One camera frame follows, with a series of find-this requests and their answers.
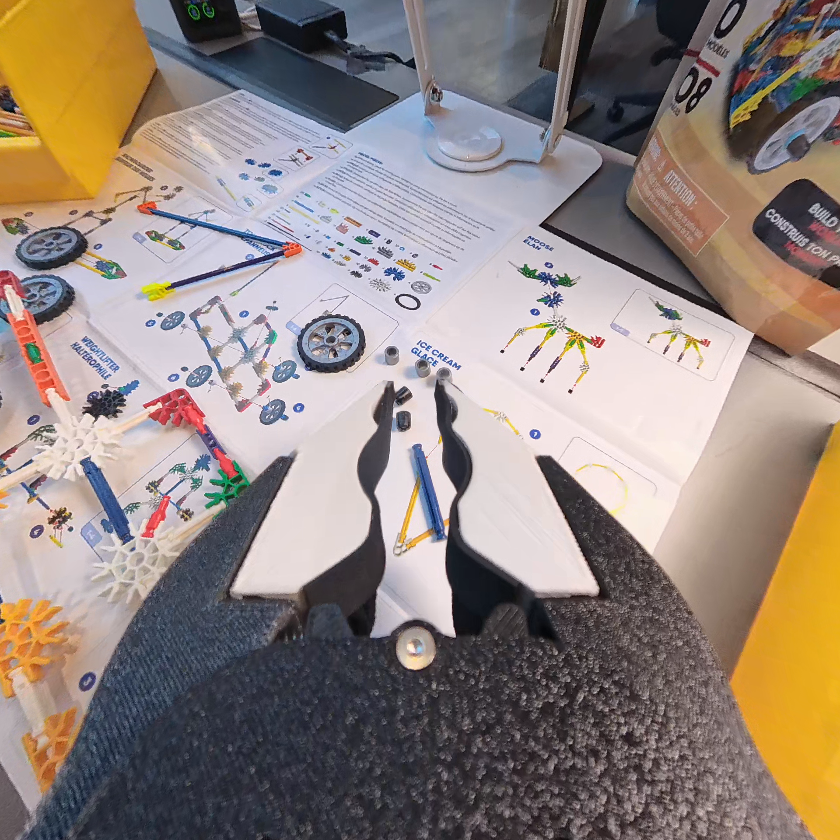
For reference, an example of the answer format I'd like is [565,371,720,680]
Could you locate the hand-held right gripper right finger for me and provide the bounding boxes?
[434,381,602,634]

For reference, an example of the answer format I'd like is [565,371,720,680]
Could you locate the colourful construction toy model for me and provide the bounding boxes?
[0,269,250,788]

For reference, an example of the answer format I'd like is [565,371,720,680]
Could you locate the black device with green display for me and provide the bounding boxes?
[171,0,244,40]

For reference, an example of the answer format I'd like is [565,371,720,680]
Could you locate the black cable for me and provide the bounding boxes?
[335,40,408,73]

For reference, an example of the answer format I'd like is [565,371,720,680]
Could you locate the black office chair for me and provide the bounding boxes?
[604,0,710,126]

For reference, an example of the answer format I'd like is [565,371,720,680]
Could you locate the blue rod V-shaped assembly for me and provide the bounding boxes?
[138,200,304,303]

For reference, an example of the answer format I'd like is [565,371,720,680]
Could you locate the blue rod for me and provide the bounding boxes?
[411,443,448,542]

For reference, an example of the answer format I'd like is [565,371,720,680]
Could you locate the printed instruction sheet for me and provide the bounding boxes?
[0,90,756,788]

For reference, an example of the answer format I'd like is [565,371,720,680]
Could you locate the yellow plastic bin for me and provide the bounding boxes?
[0,0,158,204]
[731,420,840,840]

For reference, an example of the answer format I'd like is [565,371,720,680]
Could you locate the cardboard toy box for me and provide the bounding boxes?
[628,0,840,355]

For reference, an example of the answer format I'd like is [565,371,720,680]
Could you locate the white stand base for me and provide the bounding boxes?
[348,0,605,224]

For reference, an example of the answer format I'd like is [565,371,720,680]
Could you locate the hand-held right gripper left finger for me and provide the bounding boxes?
[230,384,397,634]

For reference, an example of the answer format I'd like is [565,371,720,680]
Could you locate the small black toy wheel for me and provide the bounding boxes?
[15,225,90,271]
[297,313,367,374]
[11,273,77,325]

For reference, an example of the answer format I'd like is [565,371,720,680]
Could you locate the grey desk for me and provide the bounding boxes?
[0,27,840,840]

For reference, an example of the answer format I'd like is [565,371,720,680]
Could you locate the black adapter box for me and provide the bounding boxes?
[256,0,349,53]

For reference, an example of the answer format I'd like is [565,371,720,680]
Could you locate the pile of colourful rods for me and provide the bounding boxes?
[0,86,34,139]

